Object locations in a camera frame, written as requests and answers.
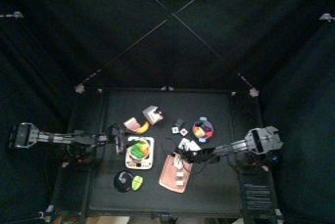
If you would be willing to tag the white toy sushi piece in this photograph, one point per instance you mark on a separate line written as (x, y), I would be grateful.
(178, 162)
(179, 174)
(178, 181)

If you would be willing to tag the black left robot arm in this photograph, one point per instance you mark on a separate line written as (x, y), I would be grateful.
(56, 137)

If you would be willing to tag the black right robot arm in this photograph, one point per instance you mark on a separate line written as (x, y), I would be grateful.
(247, 144)

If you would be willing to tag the pink rectangular plate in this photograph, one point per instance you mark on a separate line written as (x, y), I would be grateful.
(167, 175)

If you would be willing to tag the black round plate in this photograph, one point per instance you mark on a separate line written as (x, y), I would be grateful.
(122, 182)

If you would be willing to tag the white square tile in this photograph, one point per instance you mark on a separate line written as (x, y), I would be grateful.
(194, 146)
(183, 143)

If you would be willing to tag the bowl of green orange vegetables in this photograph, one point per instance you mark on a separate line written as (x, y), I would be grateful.
(139, 150)

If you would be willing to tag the orange and white cup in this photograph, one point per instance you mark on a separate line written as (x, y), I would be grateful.
(131, 124)

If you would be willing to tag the yellow toy banana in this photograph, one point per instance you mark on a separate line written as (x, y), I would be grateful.
(143, 128)

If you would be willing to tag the white die with red mark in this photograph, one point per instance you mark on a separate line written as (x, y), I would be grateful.
(183, 132)

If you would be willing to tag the white die with green mark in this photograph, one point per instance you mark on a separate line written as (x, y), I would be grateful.
(175, 130)

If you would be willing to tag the purple bowl with toy fruit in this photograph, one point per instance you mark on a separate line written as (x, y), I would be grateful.
(202, 129)

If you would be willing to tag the white toy cube box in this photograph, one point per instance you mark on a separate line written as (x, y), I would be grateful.
(152, 114)

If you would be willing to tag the small black block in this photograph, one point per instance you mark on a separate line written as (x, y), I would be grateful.
(178, 122)

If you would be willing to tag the lime green toy pod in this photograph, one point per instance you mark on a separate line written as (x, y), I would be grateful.
(136, 183)

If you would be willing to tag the grey frame corner bracket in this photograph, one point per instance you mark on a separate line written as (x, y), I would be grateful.
(253, 92)
(166, 88)
(325, 17)
(79, 88)

